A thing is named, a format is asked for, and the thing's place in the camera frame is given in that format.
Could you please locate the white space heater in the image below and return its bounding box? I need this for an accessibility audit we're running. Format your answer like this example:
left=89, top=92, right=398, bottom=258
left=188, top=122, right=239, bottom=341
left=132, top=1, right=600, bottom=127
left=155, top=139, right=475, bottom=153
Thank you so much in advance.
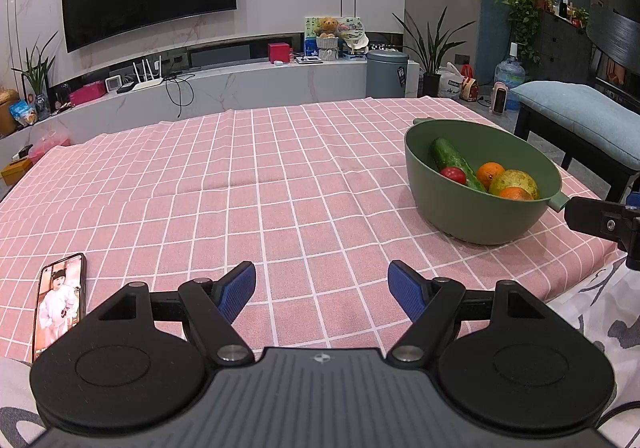
left=489, top=82, right=510, bottom=115

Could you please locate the leafy pothos plant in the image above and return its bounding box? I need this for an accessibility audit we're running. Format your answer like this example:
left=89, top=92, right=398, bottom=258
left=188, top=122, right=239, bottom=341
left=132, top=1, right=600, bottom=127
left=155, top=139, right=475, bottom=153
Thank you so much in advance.
left=495, top=0, right=551, bottom=64

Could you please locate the yellow-green pear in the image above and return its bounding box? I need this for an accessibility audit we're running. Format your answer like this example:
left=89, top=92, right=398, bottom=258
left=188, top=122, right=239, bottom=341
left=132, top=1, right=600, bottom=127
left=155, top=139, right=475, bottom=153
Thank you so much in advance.
left=489, top=169, right=540, bottom=200

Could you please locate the pink checkered tablecloth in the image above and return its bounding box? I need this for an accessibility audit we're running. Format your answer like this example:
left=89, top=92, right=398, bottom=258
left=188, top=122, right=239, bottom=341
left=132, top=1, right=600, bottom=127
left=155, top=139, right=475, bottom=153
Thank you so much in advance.
left=0, top=97, right=628, bottom=364

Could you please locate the blue cushioned black stool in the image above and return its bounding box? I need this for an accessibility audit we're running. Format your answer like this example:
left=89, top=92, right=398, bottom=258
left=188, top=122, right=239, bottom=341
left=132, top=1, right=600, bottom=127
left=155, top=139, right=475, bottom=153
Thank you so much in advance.
left=512, top=80, right=640, bottom=201

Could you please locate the grey patterned white cloth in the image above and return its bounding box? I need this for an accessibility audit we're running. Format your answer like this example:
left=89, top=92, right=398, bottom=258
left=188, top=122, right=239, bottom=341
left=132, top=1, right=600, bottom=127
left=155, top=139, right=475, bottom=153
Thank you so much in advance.
left=0, top=253, right=640, bottom=448

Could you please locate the blue snack bag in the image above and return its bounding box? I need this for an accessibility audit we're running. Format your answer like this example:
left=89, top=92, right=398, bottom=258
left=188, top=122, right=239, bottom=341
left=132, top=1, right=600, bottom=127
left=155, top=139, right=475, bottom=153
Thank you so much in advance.
left=9, top=99, right=38, bottom=126

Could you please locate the pink box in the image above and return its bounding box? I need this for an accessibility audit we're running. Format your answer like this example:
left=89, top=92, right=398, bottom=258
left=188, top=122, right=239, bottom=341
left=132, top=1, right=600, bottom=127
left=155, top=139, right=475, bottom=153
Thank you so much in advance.
left=69, top=82, right=107, bottom=105

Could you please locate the white router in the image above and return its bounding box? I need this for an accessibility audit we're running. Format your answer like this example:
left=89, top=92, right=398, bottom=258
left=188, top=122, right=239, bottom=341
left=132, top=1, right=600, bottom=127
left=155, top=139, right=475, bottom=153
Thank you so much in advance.
left=132, top=55, right=166, bottom=89

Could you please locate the white shopping bag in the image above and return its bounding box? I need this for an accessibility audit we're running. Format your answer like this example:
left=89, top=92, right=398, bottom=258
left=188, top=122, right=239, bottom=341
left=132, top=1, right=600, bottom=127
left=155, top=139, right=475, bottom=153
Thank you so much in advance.
left=439, top=62, right=471, bottom=100

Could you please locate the black cable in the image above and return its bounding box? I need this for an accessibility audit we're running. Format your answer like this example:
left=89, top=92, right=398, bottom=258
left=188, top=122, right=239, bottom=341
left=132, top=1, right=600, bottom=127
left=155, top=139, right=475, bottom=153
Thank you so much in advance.
left=165, top=73, right=196, bottom=119

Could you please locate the green plastic bowl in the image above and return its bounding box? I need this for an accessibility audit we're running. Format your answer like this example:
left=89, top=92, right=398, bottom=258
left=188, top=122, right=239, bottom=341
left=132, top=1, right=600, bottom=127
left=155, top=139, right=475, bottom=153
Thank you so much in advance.
left=404, top=117, right=571, bottom=245

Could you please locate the potted orchid grass plant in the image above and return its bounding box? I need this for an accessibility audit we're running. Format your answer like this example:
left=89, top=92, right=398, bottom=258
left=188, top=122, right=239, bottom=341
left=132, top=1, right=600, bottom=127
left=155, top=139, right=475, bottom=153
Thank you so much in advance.
left=12, top=33, right=58, bottom=119

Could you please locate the grey marble media console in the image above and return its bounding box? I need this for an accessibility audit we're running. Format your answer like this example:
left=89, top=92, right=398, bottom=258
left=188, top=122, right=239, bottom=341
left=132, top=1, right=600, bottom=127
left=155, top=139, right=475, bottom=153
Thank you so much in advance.
left=0, top=59, right=371, bottom=164

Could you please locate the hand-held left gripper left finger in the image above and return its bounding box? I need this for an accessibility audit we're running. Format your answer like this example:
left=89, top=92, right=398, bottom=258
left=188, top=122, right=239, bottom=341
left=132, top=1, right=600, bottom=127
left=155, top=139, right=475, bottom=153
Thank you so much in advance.
left=85, top=261, right=257, bottom=365

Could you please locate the dark drawer cabinet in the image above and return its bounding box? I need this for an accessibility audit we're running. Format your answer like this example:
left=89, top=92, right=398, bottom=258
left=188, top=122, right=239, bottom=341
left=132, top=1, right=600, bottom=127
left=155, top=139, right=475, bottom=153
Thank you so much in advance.
left=537, top=8, right=596, bottom=89

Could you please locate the white woven basket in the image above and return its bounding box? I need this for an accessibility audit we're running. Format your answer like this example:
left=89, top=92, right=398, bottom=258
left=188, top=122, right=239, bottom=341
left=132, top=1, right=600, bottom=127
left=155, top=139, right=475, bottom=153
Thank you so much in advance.
left=316, top=35, right=342, bottom=63

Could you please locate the potted snake plant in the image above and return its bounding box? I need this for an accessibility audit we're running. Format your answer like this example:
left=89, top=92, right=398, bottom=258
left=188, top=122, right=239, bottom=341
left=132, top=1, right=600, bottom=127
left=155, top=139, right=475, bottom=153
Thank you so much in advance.
left=392, top=7, right=476, bottom=97

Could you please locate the green cucumber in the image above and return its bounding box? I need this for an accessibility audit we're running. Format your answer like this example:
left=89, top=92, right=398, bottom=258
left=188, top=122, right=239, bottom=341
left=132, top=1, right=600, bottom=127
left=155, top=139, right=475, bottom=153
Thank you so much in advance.
left=431, top=138, right=488, bottom=193

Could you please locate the red bag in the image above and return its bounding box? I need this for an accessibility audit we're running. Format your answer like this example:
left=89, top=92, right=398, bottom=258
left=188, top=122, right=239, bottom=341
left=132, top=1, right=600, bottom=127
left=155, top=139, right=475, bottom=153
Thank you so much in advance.
left=460, top=64, right=480, bottom=101

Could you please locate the orange box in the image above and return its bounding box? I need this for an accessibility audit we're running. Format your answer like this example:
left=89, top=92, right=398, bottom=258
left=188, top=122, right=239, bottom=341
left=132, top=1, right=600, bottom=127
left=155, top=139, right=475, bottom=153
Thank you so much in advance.
left=0, top=159, right=33, bottom=186

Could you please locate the blue water jug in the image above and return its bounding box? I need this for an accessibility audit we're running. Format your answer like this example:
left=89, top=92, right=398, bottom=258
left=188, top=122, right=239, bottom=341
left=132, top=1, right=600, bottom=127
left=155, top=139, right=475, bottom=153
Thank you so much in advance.
left=494, top=42, right=526, bottom=88

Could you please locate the large orange with dark spot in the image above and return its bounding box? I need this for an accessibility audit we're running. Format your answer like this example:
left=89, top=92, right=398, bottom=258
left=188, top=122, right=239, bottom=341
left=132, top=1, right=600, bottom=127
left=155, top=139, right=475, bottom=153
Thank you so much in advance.
left=498, top=186, right=535, bottom=202

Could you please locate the round painted fan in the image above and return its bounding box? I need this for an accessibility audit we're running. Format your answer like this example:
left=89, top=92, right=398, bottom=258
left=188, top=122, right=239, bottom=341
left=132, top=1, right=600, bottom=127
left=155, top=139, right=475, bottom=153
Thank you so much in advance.
left=337, top=17, right=368, bottom=41

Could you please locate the small orange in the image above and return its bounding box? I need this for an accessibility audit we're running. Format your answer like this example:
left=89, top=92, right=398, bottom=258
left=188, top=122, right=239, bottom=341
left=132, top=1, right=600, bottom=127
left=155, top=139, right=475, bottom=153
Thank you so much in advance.
left=476, top=162, right=507, bottom=189

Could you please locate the grey trash can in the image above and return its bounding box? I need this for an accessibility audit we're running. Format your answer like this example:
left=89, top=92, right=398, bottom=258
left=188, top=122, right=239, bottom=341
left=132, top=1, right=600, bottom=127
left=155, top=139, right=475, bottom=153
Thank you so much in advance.
left=366, top=50, right=410, bottom=99

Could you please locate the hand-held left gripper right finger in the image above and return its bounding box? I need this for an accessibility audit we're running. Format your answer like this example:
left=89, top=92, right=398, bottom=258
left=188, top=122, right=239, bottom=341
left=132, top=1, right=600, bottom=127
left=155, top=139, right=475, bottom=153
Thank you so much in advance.
left=386, top=260, right=558, bottom=365

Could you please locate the smartphone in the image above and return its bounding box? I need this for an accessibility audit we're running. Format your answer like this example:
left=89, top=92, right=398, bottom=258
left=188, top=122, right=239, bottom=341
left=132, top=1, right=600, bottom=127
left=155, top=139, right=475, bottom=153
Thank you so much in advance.
left=32, top=253, right=87, bottom=364

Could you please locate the brown teddy bear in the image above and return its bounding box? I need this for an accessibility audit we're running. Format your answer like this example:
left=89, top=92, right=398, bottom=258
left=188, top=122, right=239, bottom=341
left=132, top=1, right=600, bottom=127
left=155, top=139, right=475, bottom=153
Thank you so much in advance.
left=314, top=16, right=342, bottom=39

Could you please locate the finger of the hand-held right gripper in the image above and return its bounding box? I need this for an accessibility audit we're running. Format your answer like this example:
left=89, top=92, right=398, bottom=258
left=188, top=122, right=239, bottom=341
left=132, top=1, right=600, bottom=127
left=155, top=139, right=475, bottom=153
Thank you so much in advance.
left=564, top=195, right=640, bottom=254

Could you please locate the pink plastic container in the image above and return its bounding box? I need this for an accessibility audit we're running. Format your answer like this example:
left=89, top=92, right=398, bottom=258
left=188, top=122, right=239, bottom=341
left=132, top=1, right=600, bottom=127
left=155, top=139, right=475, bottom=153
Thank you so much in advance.
left=27, top=130, right=71, bottom=164

